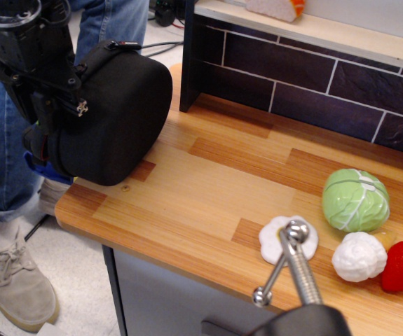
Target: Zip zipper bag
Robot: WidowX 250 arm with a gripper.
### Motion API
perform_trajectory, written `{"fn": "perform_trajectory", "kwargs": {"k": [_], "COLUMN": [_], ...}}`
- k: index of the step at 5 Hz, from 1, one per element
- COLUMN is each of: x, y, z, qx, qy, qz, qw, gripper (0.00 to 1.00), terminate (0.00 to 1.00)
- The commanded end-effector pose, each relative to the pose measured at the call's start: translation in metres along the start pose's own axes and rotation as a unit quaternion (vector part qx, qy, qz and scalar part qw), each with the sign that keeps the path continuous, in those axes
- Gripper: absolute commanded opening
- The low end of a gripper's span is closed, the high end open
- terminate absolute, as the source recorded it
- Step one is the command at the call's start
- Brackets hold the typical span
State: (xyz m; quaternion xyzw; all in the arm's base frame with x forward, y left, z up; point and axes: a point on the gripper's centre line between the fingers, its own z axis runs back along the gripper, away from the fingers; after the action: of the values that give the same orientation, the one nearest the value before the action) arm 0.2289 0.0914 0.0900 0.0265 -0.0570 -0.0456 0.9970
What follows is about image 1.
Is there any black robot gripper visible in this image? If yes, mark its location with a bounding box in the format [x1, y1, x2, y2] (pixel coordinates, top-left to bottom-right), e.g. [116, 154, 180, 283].
[0, 1, 88, 135]

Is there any black zipper case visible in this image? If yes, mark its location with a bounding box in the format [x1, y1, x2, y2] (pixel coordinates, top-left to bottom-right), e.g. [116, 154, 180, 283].
[22, 39, 174, 187]

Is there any blue clamp under case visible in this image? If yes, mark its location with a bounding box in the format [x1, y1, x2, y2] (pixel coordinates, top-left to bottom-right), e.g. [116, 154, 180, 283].
[23, 151, 74, 186]

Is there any black device on floor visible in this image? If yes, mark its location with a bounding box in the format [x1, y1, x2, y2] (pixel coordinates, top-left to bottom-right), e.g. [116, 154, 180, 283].
[153, 0, 186, 27]

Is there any beige suede shoe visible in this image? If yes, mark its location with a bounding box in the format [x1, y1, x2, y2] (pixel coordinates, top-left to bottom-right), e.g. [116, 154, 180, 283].
[0, 232, 60, 333]

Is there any grey cabinet front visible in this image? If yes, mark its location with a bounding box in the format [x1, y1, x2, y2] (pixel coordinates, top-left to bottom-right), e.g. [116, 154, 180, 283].
[102, 246, 277, 335]

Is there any toy sushi piece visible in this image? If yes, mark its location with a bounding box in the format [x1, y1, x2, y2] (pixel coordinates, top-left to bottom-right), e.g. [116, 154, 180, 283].
[245, 0, 306, 22]

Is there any white toy fried egg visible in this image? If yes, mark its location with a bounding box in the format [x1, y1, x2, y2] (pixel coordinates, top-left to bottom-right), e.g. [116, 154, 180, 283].
[259, 216, 319, 265]

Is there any dark brick backsplash shelf unit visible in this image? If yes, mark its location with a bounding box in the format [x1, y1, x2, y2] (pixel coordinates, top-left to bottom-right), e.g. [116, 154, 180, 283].
[179, 1, 403, 152]

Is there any green toy cabbage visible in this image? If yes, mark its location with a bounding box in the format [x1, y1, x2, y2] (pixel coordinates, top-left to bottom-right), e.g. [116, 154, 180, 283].
[322, 169, 390, 232]

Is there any black clamp body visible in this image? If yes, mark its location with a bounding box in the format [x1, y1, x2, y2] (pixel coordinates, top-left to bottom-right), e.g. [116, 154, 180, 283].
[248, 304, 352, 335]

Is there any white toy cauliflower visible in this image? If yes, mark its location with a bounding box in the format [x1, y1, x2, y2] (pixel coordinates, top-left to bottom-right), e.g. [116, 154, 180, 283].
[332, 232, 388, 282]

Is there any yellow toy piece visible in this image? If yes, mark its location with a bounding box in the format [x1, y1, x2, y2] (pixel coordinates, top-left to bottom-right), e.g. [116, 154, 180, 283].
[373, 231, 397, 252]

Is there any grey floor cable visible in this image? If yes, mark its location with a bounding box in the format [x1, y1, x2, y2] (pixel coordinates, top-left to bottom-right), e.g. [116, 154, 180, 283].
[140, 40, 184, 59]

